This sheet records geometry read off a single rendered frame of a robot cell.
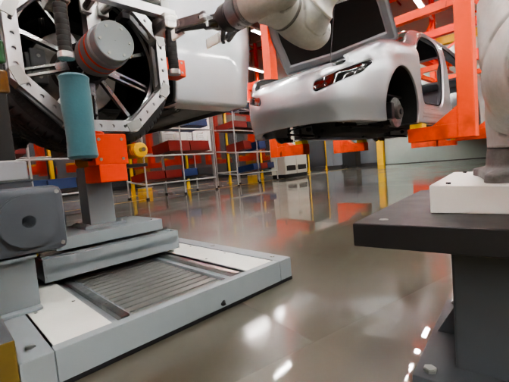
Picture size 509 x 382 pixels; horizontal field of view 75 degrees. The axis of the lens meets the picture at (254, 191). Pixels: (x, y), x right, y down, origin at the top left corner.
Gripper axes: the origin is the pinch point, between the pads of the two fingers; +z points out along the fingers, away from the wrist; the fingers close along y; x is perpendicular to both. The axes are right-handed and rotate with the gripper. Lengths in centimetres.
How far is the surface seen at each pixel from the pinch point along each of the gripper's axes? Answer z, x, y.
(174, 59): 10.6, -3.5, -0.6
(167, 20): 10.7, 9.4, -1.6
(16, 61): 34, -4, -42
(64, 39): 10.6, -3.5, -34.7
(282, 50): 212, 115, 304
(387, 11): 65, 111, 306
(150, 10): 13.7, 12.6, -6.0
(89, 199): 48, -49, -21
